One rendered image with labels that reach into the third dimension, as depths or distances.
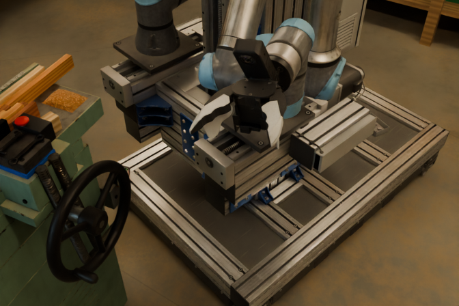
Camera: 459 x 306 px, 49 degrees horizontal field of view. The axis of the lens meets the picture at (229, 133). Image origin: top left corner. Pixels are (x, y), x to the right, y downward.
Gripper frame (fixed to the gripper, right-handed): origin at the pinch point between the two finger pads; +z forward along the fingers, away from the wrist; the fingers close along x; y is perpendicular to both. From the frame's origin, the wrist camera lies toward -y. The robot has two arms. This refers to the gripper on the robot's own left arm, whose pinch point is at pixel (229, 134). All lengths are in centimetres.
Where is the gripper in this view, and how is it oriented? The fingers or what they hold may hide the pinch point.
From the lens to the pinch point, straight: 73.6
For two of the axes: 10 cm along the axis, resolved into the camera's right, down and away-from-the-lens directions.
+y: 1.3, 7.8, 6.2
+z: -3.7, 6.2, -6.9
